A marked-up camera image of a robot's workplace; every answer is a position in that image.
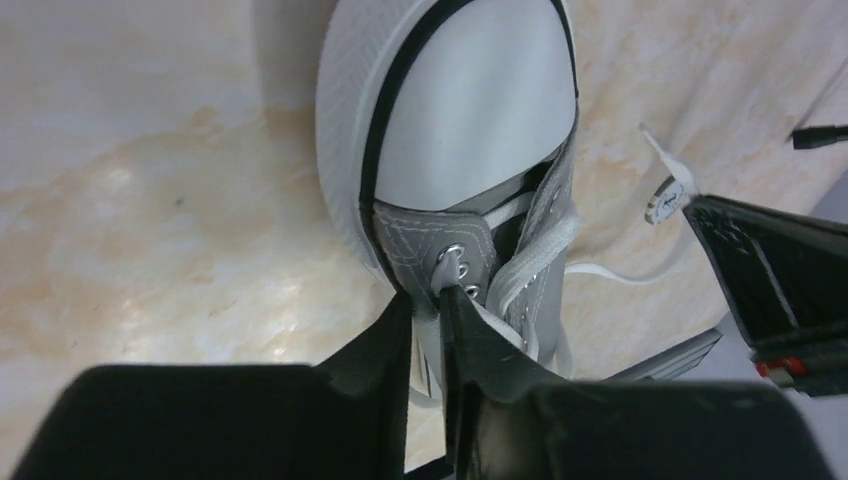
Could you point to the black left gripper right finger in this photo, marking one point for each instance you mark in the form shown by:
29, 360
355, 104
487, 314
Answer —
507, 417

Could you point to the small round white token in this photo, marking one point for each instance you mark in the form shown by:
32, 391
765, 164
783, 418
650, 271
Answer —
665, 201

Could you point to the grey canvas sneaker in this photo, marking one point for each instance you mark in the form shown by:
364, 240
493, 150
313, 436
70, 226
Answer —
430, 115

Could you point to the white shoelace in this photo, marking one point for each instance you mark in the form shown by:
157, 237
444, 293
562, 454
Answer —
513, 303

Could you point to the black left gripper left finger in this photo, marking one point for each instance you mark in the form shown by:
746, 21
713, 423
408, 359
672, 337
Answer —
344, 418

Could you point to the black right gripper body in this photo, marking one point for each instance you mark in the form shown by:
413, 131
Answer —
784, 278

